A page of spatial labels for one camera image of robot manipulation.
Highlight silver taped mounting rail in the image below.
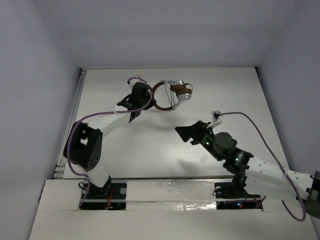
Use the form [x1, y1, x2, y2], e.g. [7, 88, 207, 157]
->
[78, 177, 263, 211]

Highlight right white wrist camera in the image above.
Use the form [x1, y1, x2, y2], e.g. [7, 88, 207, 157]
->
[207, 110, 223, 129]

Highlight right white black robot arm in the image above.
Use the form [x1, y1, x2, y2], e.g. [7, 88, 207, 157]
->
[175, 120, 320, 218]

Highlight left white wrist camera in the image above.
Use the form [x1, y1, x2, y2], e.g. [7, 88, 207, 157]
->
[127, 75, 149, 89]

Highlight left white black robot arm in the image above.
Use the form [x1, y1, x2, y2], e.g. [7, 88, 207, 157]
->
[63, 77, 155, 197]

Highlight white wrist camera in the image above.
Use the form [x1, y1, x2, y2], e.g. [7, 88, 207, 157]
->
[207, 110, 223, 129]
[127, 75, 149, 89]

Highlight purple cable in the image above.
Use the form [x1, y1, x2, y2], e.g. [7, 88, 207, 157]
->
[217, 111, 307, 222]
[65, 76, 153, 208]

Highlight brown silver headphones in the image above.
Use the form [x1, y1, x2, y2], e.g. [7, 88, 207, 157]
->
[152, 80, 193, 112]

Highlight thin black headphone cable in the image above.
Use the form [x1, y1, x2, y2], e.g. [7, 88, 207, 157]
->
[162, 79, 194, 111]

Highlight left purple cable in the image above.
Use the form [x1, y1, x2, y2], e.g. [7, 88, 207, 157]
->
[65, 76, 153, 208]

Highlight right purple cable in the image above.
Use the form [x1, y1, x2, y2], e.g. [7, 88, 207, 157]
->
[217, 111, 307, 222]

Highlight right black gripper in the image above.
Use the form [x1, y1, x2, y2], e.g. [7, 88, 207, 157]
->
[175, 120, 222, 161]

